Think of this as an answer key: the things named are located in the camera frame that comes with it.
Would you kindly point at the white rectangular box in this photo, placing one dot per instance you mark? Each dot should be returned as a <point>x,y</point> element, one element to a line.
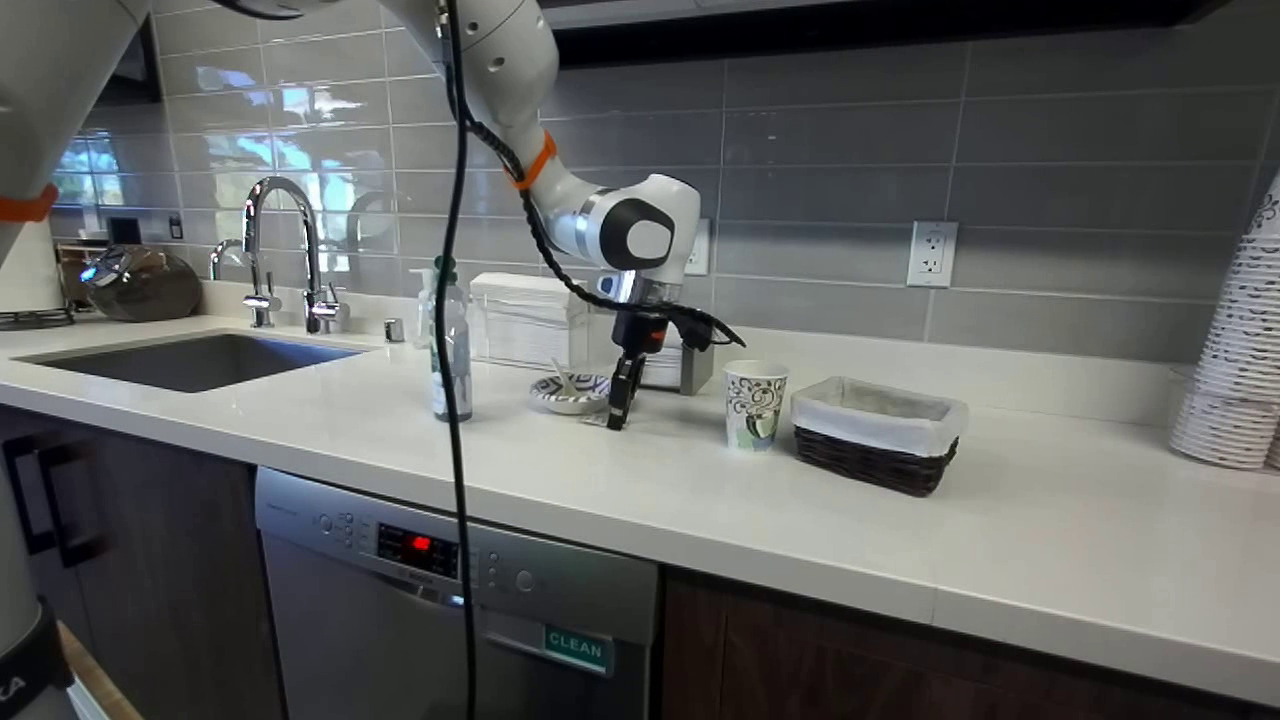
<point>526,321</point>

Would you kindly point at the dark wood sink cabinet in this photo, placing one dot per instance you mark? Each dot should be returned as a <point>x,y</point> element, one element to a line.
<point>162,573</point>

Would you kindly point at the white paper towel roll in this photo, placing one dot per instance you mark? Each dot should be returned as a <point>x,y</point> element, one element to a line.
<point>27,274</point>

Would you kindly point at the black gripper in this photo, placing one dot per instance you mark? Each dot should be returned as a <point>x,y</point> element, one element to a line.
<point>639,326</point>

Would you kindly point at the dark upper cabinet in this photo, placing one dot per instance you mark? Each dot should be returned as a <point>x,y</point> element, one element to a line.
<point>866,25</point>

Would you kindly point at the stainless steel dishwasher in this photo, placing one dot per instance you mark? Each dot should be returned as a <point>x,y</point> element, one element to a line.
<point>344,615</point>

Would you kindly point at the stainless steel sink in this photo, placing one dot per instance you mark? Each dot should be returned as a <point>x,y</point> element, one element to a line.
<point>184,362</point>

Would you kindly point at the dish soap bottle green cap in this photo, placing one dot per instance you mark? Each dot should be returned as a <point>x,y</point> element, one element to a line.
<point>460,362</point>

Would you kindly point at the white wall outlet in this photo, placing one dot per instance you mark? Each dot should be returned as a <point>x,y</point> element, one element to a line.
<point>935,255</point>
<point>696,251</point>

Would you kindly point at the dark brown bag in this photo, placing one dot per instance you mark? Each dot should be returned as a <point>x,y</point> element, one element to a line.
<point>145,281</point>

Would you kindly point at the gray napkin holder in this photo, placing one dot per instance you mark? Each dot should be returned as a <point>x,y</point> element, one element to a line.
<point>689,367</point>

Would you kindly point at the chrome faucet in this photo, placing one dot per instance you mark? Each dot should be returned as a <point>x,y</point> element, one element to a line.
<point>309,265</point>

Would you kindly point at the small metal countertop fixture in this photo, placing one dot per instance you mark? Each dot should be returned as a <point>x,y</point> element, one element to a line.
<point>392,329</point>

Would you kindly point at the dark wood base cabinet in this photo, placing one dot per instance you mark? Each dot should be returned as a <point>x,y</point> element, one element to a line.
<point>854,652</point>

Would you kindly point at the patterned paper cup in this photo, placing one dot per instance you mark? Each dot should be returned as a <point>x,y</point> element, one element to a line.
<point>753,405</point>

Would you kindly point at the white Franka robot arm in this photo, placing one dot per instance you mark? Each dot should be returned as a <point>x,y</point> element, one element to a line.
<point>634,220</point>

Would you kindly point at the small patterned dish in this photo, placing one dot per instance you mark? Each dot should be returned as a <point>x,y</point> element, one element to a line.
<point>566,395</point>

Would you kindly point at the dark basket with white liner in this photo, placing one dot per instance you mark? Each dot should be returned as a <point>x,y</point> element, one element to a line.
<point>872,447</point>

